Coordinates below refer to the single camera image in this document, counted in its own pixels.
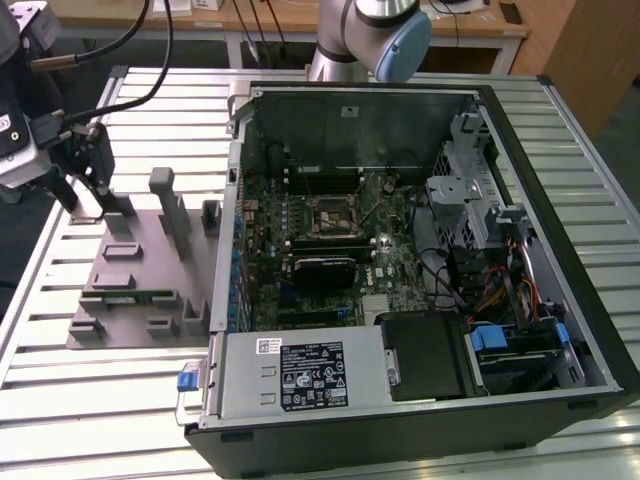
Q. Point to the silver metal disk bay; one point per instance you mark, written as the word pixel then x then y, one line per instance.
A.
pixel 470 225

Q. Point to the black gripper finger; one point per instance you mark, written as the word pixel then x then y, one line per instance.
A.
pixel 64 192
pixel 103 192

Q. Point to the small black device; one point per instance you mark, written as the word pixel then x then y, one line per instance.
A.
pixel 510 12

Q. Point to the blue card retainer clip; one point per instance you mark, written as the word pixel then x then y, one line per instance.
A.
pixel 235 273
pixel 234 291
pixel 231 327
pixel 236 256
pixel 232 313

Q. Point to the round coin cell battery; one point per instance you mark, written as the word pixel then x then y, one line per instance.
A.
pixel 388 187

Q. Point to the wooden desk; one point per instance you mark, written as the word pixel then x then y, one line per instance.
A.
pixel 100 22

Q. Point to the green motherboard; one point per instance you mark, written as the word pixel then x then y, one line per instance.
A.
pixel 395 285

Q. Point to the plain white box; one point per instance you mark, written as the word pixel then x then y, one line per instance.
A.
pixel 172 7

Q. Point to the hard disk in blue carrier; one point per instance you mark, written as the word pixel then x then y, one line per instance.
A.
pixel 482 340

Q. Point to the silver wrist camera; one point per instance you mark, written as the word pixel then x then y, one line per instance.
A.
pixel 20 165

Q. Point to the black plastic shroud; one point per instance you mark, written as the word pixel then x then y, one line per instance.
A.
pixel 425 355

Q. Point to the silver power supply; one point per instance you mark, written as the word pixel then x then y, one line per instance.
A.
pixel 240 380

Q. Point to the grey plastic bay latch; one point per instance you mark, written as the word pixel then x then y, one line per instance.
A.
pixel 507 216

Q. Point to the thin metal locking lever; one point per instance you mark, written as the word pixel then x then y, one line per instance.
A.
pixel 309 185

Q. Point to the black RAM slot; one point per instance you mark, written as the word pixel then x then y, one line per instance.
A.
pixel 325 189
pixel 325 171
pixel 330 252
pixel 330 242
pixel 325 183
pixel 330 256
pixel 330 247
pixel 325 177

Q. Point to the grey parts rack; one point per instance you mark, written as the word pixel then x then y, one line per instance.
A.
pixel 145 240

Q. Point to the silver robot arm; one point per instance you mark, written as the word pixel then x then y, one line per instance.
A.
pixel 350 30

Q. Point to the black PC case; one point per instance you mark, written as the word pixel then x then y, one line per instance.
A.
pixel 400 445

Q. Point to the CPU socket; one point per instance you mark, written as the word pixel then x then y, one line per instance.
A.
pixel 332 216

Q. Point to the white case label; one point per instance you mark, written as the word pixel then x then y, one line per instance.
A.
pixel 350 111

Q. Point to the white box with black label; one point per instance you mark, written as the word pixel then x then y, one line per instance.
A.
pixel 207 4

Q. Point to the green RAM stick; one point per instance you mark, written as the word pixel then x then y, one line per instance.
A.
pixel 145 296

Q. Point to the black graphics card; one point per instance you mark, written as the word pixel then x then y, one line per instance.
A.
pixel 325 275

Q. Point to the black expansion slot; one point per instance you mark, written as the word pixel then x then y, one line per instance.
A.
pixel 307 316

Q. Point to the wooden cabinet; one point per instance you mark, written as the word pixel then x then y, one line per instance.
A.
pixel 590 50

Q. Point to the dark grey wrist camera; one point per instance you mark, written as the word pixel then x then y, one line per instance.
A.
pixel 105 150

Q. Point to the blue release latch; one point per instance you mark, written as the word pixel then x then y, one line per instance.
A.
pixel 188 381

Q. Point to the silver chipset heatsink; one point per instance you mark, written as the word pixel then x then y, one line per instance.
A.
pixel 376 305

